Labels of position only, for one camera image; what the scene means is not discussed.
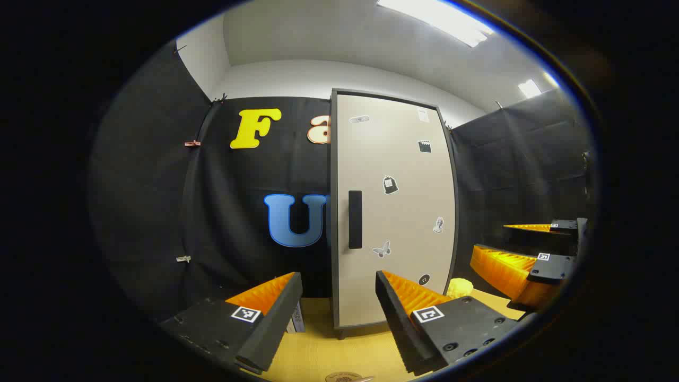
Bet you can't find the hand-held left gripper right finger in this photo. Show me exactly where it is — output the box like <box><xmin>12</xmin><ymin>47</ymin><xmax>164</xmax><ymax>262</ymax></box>
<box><xmin>375</xmin><ymin>270</ymin><xmax>523</xmax><ymax>377</ymax></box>

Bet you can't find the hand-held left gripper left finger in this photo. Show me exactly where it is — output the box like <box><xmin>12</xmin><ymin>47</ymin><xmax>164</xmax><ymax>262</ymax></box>
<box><xmin>159</xmin><ymin>272</ymin><xmax>304</xmax><ymax>375</ymax></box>

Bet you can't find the round wooden coaster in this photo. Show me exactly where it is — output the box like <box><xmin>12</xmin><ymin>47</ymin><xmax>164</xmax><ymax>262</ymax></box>
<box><xmin>325</xmin><ymin>371</ymin><xmax>375</xmax><ymax>382</ymax></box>

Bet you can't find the black door handle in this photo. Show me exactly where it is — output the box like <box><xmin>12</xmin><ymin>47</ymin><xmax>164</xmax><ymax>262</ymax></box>
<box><xmin>348</xmin><ymin>190</ymin><xmax>363</xmax><ymax>250</ymax></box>

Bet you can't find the grey cabinet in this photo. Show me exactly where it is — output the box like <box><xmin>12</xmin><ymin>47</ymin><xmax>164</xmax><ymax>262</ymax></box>
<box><xmin>330</xmin><ymin>89</ymin><xmax>461</xmax><ymax>340</ymax></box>

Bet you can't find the lilac book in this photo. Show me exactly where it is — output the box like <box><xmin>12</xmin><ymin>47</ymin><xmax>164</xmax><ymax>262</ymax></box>
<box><xmin>286</xmin><ymin>300</ymin><xmax>306</xmax><ymax>334</ymax></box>

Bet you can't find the yellow crumpled object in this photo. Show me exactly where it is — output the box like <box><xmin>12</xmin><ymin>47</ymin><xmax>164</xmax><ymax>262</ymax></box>
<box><xmin>446</xmin><ymin>277</ymin><xmax>474</xmax><ymax>299</ymax></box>

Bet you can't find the black backdrop cloth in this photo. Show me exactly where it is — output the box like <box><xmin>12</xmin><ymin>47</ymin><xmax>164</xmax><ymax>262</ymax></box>
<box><xmin>88</xmin><ymin>40</ymin><xmax>597</xmax><ymax>324</ymax></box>

